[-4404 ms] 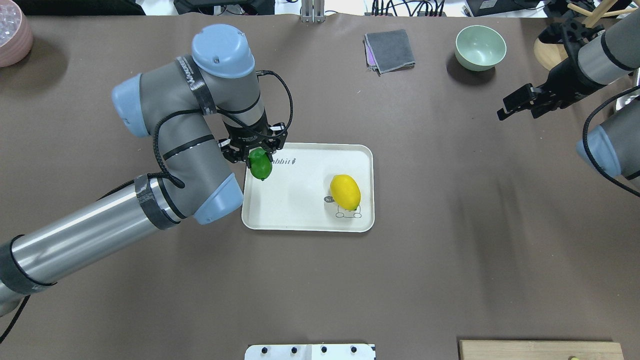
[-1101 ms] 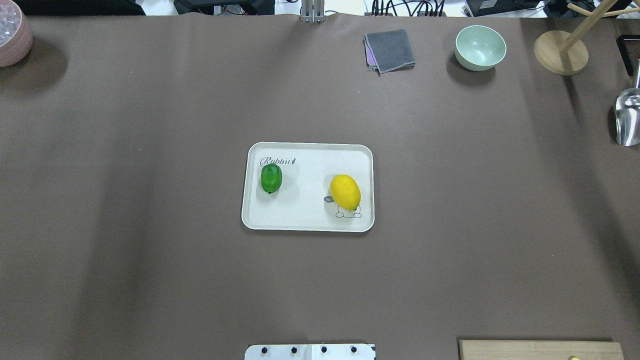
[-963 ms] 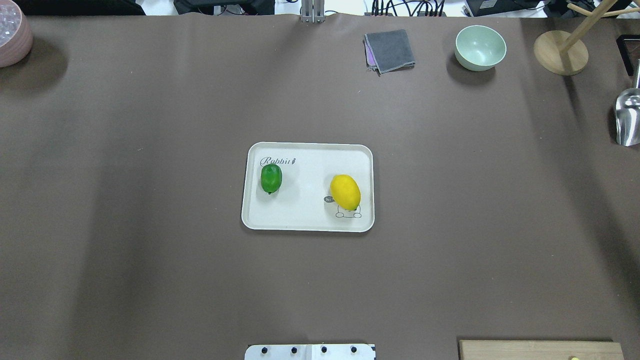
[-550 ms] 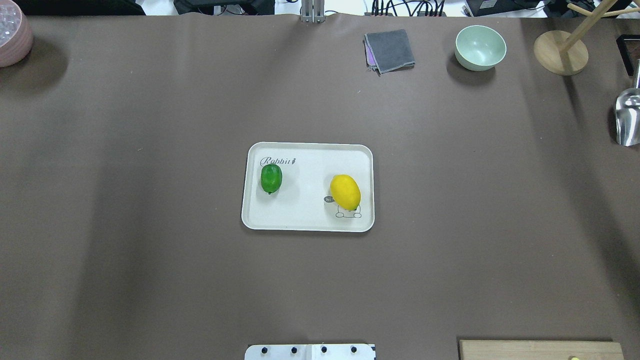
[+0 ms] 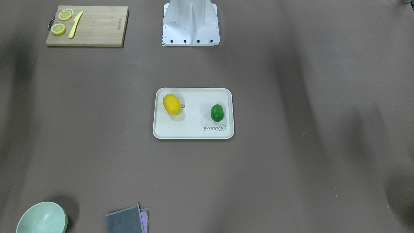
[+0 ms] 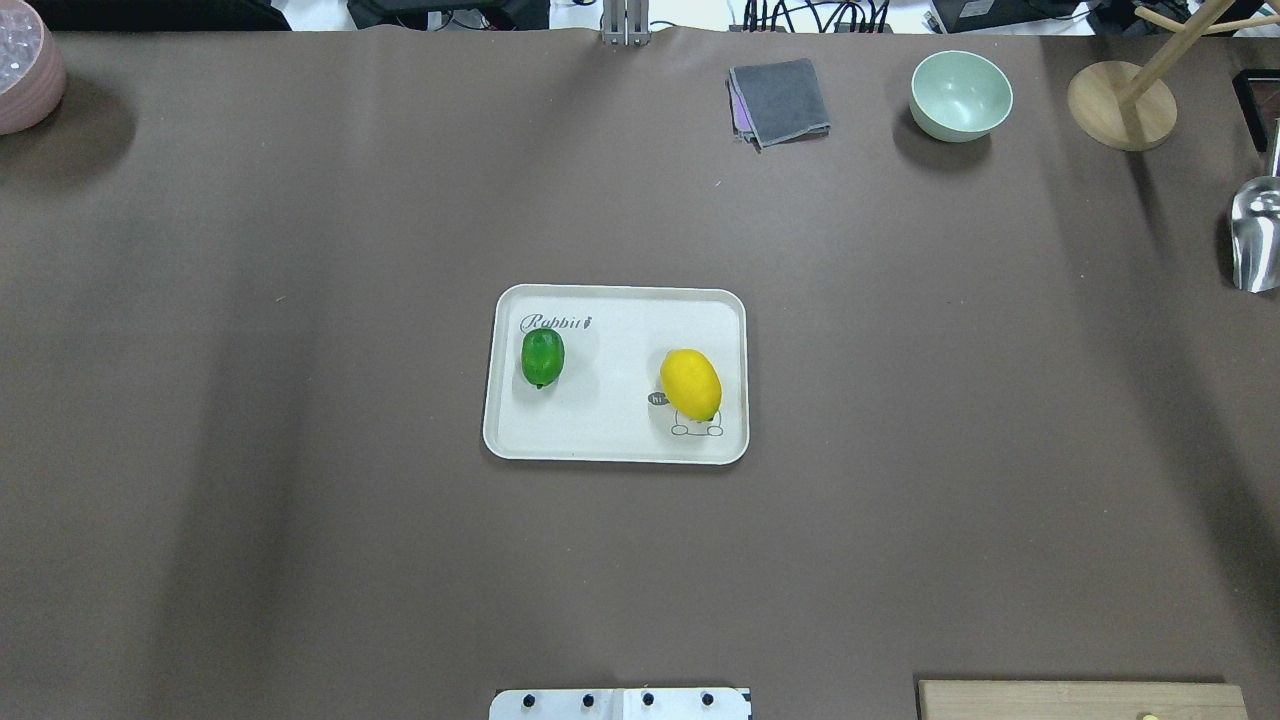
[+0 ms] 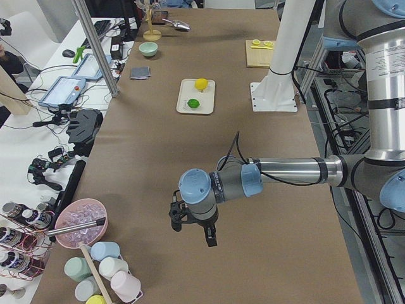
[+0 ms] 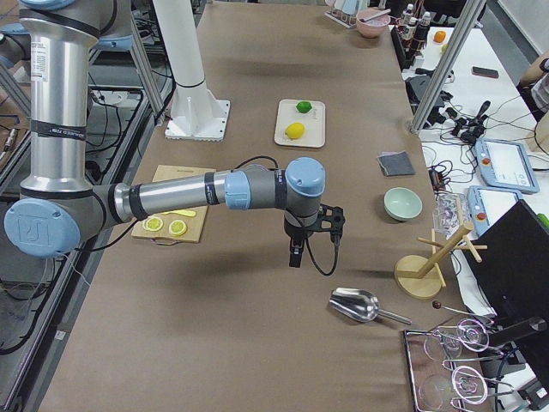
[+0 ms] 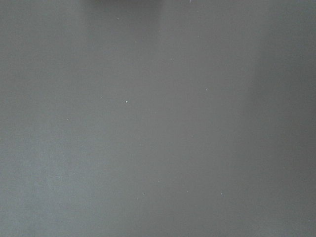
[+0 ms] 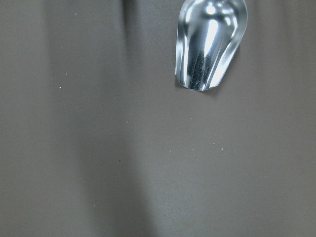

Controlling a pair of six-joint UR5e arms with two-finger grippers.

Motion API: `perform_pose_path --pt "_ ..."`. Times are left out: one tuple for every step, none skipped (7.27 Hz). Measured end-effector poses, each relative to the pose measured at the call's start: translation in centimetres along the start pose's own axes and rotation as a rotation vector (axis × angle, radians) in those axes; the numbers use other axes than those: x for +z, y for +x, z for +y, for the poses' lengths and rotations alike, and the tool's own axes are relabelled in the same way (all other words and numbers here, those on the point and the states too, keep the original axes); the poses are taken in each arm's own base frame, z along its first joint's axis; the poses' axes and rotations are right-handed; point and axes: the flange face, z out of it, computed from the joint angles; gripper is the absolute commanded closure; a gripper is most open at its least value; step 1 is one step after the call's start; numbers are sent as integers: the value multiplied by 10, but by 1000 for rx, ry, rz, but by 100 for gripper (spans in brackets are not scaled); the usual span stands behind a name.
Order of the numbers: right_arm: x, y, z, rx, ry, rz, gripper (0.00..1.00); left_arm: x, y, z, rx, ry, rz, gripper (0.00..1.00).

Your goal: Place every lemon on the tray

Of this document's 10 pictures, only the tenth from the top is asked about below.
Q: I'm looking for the silver metal scoop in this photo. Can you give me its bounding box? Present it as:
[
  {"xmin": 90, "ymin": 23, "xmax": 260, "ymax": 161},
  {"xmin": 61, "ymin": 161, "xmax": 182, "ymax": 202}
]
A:
[{"xmin": 175, "ymin": 0, "xmax": 248, "ymax": 91}]

